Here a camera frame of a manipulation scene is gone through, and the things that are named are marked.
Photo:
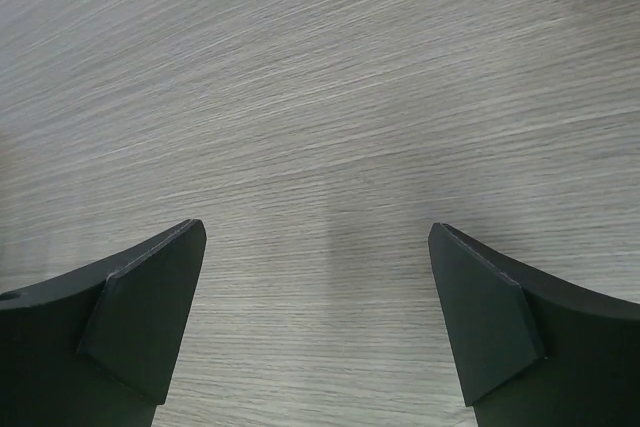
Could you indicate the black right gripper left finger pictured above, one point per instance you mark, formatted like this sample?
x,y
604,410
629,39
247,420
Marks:
x,y
97,346

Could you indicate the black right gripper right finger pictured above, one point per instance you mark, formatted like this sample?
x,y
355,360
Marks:
x,y
531,349

